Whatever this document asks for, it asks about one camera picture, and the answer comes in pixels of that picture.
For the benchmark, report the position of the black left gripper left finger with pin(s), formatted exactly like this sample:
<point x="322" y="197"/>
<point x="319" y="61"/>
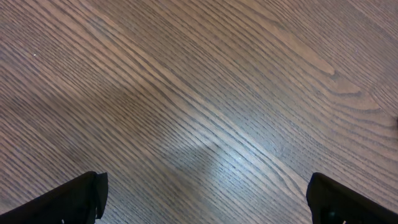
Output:
<point x="81" y="200"/>

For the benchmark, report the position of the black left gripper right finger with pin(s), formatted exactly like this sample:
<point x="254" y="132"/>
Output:
<point x="331" y="202"/>

